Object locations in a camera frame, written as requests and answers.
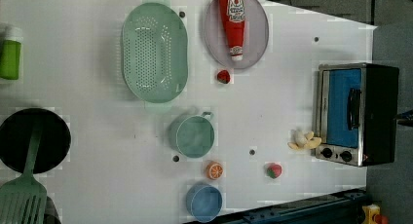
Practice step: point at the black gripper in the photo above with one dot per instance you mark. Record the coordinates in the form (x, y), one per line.
(405, 118)

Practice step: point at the yellow plush peeled banana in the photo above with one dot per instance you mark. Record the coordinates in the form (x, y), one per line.
(304, 141)

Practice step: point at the silver toaster oven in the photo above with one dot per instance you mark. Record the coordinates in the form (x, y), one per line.
(356, 109)

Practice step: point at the yellow orange toy object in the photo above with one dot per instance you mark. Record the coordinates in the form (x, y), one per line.
(373, 215)

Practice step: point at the red green plush strawberry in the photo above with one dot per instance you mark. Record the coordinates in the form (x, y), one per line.
(274, 170)

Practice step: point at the grey round plate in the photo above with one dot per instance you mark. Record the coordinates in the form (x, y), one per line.
(256, 35)

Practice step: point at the dark red plush strawberry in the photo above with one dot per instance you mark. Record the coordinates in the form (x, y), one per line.
(223, 77)

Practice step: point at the plush orange half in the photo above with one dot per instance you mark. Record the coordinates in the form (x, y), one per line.
(214, 170)

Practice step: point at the red plush ketchup bottle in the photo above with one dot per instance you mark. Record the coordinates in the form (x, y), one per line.
(232, 14)

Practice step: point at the blue cup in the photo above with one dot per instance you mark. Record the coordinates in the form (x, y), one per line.
(203, 202)

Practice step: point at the green oval colander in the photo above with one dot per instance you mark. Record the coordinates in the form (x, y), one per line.
(155, 50)

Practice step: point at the black round pan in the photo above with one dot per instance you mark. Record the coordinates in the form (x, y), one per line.
(15, 135)

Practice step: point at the green slotted spatula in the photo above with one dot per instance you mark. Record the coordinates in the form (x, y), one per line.
(23, 200)

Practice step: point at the green bottle white cap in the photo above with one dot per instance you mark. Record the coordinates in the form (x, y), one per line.
(10, 53)

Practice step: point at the blue metal frame rail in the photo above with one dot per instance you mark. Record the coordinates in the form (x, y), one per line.
(336, 208)

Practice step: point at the green cup with handle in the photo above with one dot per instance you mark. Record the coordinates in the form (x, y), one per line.
(192, 135)

